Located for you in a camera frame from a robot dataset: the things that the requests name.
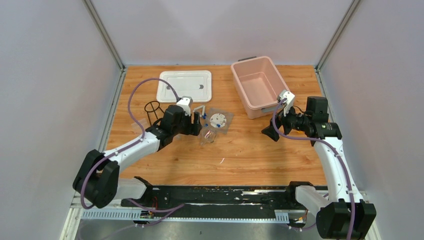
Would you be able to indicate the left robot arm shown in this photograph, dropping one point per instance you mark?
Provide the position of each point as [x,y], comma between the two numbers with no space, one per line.
[98,179]

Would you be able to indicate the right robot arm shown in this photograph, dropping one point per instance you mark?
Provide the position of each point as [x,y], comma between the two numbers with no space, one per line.
[344,214]

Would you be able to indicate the pink plastic bin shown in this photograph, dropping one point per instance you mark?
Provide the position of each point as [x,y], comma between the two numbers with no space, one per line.
[259,85]

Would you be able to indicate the white plastic lid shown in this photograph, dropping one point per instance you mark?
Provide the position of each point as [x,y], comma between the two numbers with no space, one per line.
[196,84]

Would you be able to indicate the white clay triangle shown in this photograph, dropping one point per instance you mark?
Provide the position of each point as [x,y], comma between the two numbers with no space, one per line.
[201,110]

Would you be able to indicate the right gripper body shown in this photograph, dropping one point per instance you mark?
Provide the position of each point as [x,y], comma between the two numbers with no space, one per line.
[294,121]

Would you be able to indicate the black metal tripod stand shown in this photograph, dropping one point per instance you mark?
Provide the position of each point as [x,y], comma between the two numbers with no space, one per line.
[154,111]

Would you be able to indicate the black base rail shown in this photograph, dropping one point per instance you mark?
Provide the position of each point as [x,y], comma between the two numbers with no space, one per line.
[219,202]

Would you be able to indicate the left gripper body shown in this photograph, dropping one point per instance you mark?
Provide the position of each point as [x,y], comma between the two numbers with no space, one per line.
[186,127]

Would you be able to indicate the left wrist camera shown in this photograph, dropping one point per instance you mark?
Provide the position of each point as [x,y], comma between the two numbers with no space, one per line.
[185,103]

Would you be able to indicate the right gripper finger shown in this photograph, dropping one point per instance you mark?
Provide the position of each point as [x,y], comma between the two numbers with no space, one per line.
[270,132]
[276,119]

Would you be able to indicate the glass flask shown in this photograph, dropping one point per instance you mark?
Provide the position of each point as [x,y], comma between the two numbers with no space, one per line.
[207,136]

